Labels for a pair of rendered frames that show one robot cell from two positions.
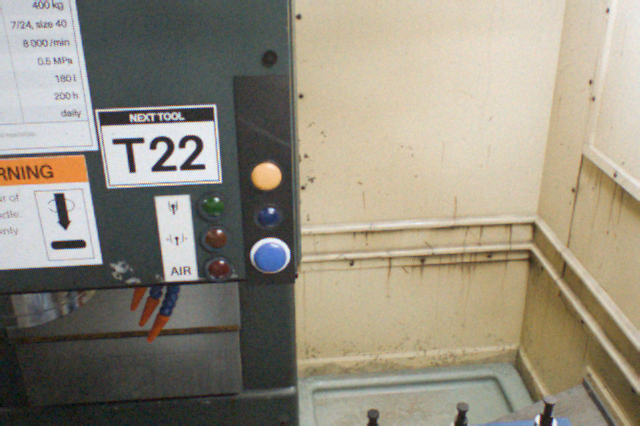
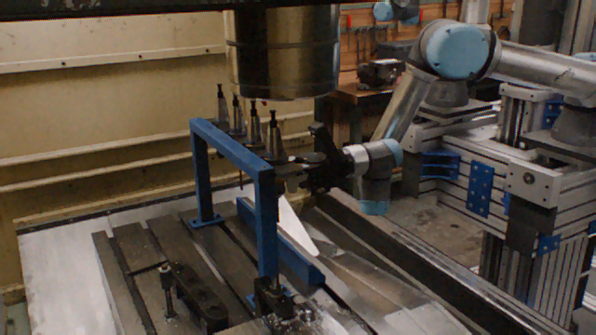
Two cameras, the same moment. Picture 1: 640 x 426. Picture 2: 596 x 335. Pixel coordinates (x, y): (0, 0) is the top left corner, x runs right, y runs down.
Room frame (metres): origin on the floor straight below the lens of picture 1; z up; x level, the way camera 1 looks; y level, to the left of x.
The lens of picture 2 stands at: (1.02, 1.02, 1.60)
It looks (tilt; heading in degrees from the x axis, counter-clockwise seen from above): 22 degrees down; 247
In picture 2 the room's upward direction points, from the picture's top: 1 degrees counter-clockwise
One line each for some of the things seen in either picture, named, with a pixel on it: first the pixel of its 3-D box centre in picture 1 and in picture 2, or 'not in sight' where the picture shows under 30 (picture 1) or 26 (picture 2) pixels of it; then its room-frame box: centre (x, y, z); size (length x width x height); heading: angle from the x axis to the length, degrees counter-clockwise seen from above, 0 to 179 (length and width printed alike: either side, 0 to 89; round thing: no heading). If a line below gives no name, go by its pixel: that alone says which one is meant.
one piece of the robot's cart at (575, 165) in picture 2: not in sight; (583, 147); (-0.22, 0.13, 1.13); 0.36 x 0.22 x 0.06; 6
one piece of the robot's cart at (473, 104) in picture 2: not in sight; (448, 109); (-0.17, -0.36, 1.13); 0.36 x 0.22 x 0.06; 6
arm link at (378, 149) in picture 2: not in sight; (377, 156); (0.36, 0.02, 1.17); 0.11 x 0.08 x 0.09; 5
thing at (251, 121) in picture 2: not in sight; (254, 128); (0.66, -0.06, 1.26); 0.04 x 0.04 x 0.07
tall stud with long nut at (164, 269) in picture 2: not in sight; (168, 290); (0.92, 0.07, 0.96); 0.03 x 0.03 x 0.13
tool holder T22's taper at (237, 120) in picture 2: not in sight; (237, 118); (0.67, -0.17, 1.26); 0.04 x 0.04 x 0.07
